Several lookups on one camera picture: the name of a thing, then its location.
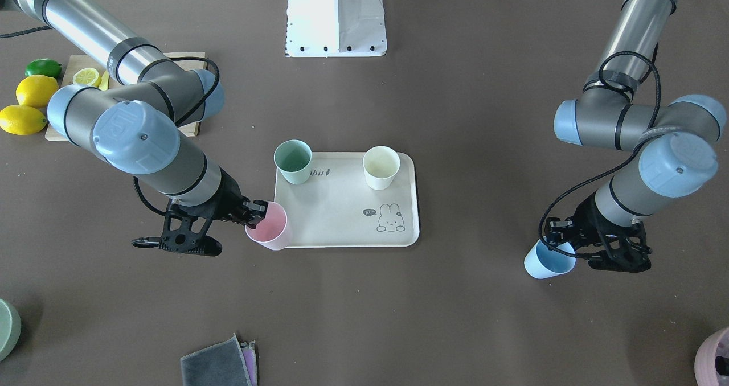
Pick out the green lime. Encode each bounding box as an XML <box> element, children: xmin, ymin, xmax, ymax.
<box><xmin>25</xmin><ymin>58</ymin><xmax>63</xmax><ymax>79</ymax></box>

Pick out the grey folded cloth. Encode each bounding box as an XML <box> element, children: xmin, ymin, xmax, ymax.
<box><xmin>180</xmin><ymin>336</ymin><xmax>248</xmax><ymax>385</ymax></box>

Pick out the green bowl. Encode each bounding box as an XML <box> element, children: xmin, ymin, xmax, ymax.
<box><xmin>0</xmin><ymin>299</ymin><xmax>22</xmax><ymax>361</ymax></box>

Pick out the pink cup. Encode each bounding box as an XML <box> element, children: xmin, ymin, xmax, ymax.
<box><xmin>245</xmin><ymin>202</ymin><xmax>293</xmax><ymax>251</ymax></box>

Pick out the blue cup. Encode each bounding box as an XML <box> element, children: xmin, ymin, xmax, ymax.
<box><xmin>523</xmin><ymin>240</ymin><xmax>576</xmax><ymax>279</ymax></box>

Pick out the whole lemon middle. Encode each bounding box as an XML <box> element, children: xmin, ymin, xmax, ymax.
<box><xmin>15</xmin><ymin>75</ymin><xmax>58</xmax><ymax>108</ymax></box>

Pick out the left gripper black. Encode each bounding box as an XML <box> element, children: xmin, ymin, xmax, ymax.
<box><xmin>544</xmin><ymin>194</ymin><xmax>652</xmax><ymax>273</ymax></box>

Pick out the pink bowl with ice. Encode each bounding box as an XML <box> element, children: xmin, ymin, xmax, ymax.
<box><xmin>694</xmin><ymin>328</ymin><xmax>728</xmax><ymax>385</ymax></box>

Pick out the cream rabbit tray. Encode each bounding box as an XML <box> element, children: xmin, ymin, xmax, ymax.
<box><xmin>274</xmin><ymin>152</ymin><xmax>421</xmax><ymax>248</ymax></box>

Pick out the cream white cup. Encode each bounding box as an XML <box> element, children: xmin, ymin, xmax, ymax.
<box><xmin>363</xmin><ymin>146</ymin><xmax>400</xmax><ymax>191</ymax></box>

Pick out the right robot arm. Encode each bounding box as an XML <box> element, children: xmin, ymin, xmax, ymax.
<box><xmin>2</xmin><ymin>0</ymin><xmax>268</xmax><ymax>257</ymax></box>

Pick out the whole lemon outer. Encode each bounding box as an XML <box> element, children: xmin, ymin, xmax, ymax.
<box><xmin>1</xmin><ymin>104</ymin><xmax>48</xmax><ymax>136</ymax></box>

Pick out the purple cloth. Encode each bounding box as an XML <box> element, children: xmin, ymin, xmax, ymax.
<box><xmin>240</xmin><ymin>341</ymin><xmax>259</xmax><ymax>386</ymax></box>

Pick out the lemon slice upper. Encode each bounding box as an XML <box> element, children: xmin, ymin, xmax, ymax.
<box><xmin>71</xmin><ymin>67</ymin><xmax>102</xmax><ymax>88</ymax></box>

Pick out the whole lemon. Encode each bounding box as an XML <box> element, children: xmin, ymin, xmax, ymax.
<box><xmin>15</xmin><ymin>75</ymin><xmax>58</xmax><ymax>108</ymax></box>
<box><xmin>1</xmin><ymin>104</ymin><xmax>48</xmax><ymax>136</ymax></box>

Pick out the green cup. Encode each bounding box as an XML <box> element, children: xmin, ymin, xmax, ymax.
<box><xmin>273</xmin><ymin>139</ymin><xmax>313</xmax><ymax>184</ymax></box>

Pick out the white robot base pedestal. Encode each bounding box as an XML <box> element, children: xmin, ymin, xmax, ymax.
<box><xmin>285</xmin><ymin>0</ymin><xmax>388</xmax><ymax>58</ymax></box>

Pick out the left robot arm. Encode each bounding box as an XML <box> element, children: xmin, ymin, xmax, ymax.
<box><xmin>537</xmin><ymin>0</ymin><xmax>727</xmax><ymax>273</ymax></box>

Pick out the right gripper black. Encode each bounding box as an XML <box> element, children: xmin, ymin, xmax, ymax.
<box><xmin>132</xmin><ymin>171</ymin><xmax>269</xmax><ymax>257</ymax></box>

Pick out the yellow plastic knife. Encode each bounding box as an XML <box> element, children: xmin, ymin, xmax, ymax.
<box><xmin>98</xmin><ymin>71</ymin><xmax>110</xmax><ymax>91</ymax></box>

